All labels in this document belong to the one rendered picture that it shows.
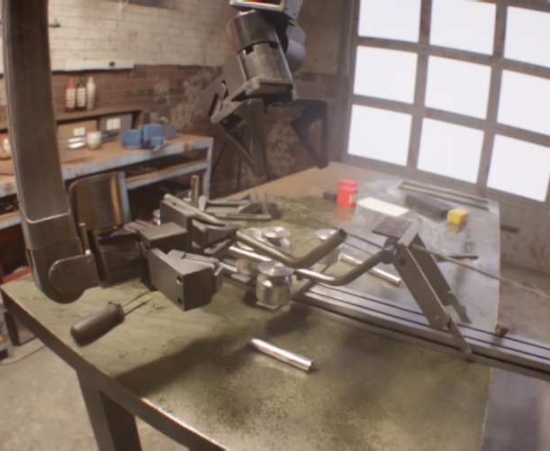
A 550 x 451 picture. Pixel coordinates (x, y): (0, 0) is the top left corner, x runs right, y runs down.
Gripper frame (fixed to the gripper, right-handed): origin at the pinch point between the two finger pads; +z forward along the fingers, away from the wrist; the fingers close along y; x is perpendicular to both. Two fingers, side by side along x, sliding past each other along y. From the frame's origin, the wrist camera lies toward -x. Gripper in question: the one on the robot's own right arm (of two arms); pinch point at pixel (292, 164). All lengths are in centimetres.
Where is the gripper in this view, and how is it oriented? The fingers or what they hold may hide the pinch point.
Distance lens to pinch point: 47.3
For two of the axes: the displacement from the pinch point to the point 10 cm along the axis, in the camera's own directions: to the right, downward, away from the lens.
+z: 2.7, 9.6, -0.4
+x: 6.3, -2.1, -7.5
